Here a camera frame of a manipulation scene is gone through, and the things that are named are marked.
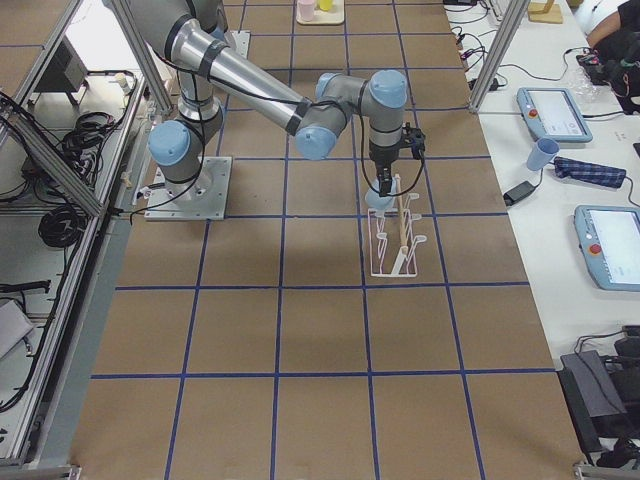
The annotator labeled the blue cup on desk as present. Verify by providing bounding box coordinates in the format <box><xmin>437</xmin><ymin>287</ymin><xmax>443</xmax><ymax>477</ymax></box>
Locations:
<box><xmin>526</xmin><ymin>137</ymin><xmax>560</xmax><ymax>171</ymax></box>

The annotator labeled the teach pendant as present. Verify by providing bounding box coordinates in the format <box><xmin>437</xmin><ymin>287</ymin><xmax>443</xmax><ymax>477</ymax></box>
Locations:
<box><xmin>573</xmin><ymin>205</ymin><xmax>639</xmax><ymax>292</ymax></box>
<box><xmin>516</xmin><ymin>87</ymin><xmax>593</xmax><ymax>143</ymax></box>

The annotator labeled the cream plastic tray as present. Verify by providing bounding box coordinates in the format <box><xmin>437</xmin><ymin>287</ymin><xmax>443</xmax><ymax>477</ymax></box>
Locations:
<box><xmin>295</xmin><ymin>0</ymin><xmax>345</xmax><ymax>26</ymax></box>

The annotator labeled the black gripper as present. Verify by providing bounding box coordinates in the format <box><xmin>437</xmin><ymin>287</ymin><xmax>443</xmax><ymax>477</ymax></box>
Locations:
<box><xmin>369</xmin><ymin>144</ymin><xmax>400</xmax><ymax>196</ymax></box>

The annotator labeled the yellow plastic cup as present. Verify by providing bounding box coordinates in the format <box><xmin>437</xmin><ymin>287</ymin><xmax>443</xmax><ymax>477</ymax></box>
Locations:
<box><xmin>317</xmin><ymin>0</ymin><xmax>333</xmax><ymax>12</ymax></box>

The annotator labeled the lower teach pendant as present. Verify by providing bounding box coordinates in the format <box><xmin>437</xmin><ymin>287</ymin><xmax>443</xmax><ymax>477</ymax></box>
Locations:
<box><xmin>573</xmin><ymin>205</ymin><xmax>639</xmax><ymax>292</ymax></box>

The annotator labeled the blue plastic cup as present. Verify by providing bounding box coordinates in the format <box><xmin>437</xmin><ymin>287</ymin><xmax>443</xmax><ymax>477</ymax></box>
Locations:
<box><xmin>365</xmin><ymin>186</ymin><xmax>394</xmax><ymax>211</ymax></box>

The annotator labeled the pink plastic cup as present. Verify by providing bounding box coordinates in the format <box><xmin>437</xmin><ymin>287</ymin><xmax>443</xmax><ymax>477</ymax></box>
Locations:
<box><xmin>296</xmin><ymin>0</ymin><xmax>316</xmax><ymax>23</ymax></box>

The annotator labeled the black power adapter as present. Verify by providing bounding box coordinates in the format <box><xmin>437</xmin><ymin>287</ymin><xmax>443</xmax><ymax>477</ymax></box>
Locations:
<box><xmin>503</xmin><ymin>181</ymin><xmax>537</xmax><ymax>207</ymax></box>

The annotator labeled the white wire cup rack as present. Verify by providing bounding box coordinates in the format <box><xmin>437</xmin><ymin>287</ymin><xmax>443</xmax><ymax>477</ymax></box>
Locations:
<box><xmin>366</xmin><ymin>192</ymin><xmax>427</xmax><ymax>278</ymax></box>

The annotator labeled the upper teach pendant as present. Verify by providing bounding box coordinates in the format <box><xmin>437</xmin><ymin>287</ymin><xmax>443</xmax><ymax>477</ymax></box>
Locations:
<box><xmin>516</xmin><ymin>87</ymin><xmax>593</xmax><ymax>143</ymax></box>

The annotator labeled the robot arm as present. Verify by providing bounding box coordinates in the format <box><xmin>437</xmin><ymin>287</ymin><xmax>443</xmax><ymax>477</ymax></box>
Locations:
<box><xmin>128</xmin><ymin>1</ymin><xmax>408</xmax><ymax>197</ymax></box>

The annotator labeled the aluminium frame post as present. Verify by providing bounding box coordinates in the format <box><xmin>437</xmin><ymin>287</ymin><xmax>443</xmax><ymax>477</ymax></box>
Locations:
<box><xmin>469</xmin><ymin>0</ymin><xmax>529</xmax><ymax>114</ymax></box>

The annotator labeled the folded plaid umbrella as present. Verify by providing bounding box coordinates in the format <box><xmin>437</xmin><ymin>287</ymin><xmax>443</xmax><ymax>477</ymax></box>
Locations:
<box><xmin>553</xmin><ymin>156</ymin><xmax>627</xmax><ymax>189</ymax></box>

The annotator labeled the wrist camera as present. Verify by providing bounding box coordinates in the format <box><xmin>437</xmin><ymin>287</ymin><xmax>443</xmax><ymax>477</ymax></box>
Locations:
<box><xmin>401</xmin><ymin>122</ymin><xmax>426</xmax><ymax>160</ymax></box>

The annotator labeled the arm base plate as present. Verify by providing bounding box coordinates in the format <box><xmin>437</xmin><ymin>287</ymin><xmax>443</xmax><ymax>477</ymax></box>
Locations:
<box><xmin>224</xmin><ymin>30</ymin><xmax>251</xmax><ymax>59</ymax></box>
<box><xmin>144</xmin><ymin>156</ymin><xmax>233</xmax><ymax>221</ymax></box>

